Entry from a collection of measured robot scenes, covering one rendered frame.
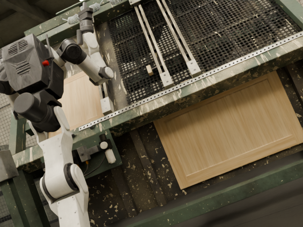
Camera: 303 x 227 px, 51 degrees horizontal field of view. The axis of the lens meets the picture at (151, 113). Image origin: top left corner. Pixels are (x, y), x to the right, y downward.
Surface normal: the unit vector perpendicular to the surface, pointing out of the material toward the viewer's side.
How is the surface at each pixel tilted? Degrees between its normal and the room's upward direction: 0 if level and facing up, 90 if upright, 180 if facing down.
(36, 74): 82
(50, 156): 65
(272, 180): 90
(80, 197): 95
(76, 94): 55
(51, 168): 51
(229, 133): 90
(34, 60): 82
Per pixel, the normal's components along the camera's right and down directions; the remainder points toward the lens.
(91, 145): -0.14, -0.04
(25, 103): -0.27, -0.40
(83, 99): -0.33, -0.56
